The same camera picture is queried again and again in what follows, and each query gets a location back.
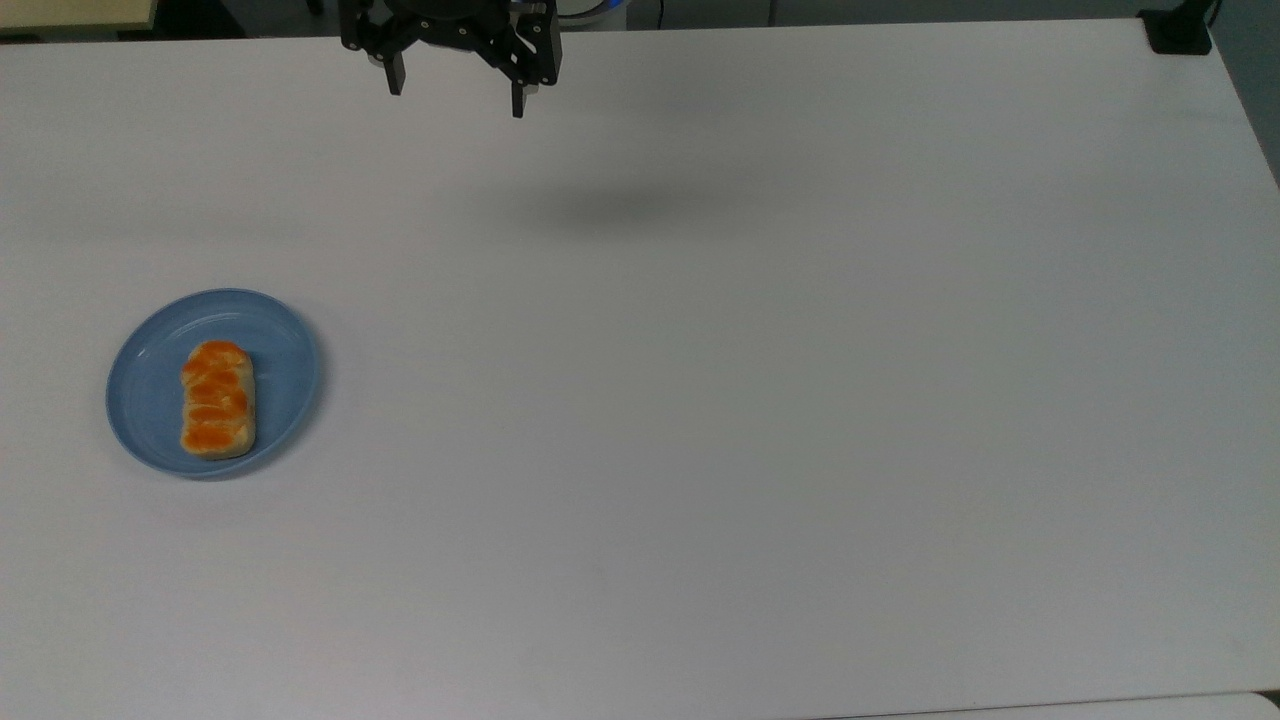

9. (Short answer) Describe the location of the blue round plate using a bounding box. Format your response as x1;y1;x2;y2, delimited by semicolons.
105;288;322;480

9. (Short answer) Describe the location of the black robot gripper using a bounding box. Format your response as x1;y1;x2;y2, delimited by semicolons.
338;0;562;119

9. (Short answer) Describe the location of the orange glazed bread loaf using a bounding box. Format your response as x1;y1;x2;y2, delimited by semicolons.
179;340;258;461

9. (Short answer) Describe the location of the beige wooden desk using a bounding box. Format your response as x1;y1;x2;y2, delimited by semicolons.
0;0;161;32

